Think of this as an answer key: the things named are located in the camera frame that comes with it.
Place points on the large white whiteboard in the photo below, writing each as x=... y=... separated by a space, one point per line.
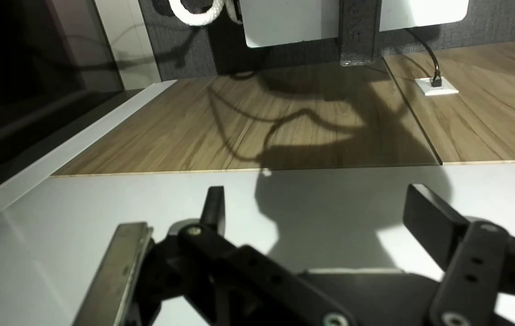
x=88 y=206

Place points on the white table at right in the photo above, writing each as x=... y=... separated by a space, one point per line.
x=287 y=21

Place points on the white table outlet plate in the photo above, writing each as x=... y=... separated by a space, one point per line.
x=438 y=90

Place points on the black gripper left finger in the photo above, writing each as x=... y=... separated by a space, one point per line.
x=233 y=265

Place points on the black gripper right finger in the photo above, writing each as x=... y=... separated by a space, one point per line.
x=469 y=265

